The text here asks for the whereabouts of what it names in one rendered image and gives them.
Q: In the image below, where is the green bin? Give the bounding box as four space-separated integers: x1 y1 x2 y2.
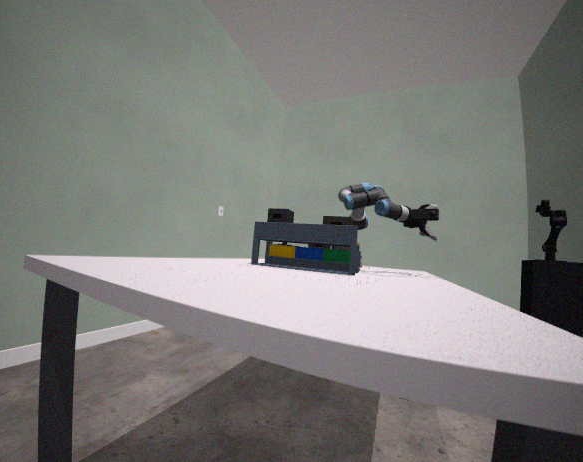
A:
323 249 350 263

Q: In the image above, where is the yellow open bin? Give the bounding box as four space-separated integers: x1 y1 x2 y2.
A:
269 245 295 258

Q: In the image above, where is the blue open bin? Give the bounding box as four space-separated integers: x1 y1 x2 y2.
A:
295 247 323 261

